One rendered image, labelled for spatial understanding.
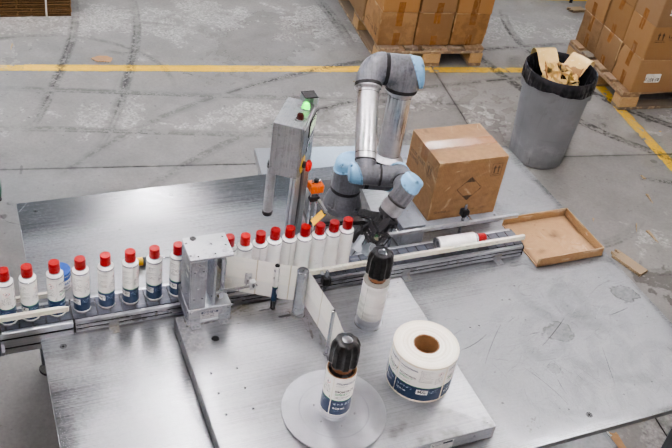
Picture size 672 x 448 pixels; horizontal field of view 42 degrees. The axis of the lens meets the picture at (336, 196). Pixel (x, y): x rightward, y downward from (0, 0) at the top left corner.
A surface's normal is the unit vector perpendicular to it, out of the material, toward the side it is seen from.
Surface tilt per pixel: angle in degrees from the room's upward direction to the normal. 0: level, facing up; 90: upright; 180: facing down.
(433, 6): 92
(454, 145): 0
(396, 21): 87
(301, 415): 0
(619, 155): 0
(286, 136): 90
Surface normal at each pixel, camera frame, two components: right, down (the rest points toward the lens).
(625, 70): -0.96, 0.05
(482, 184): 0.36, 0.59
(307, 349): 0.13, -0.80
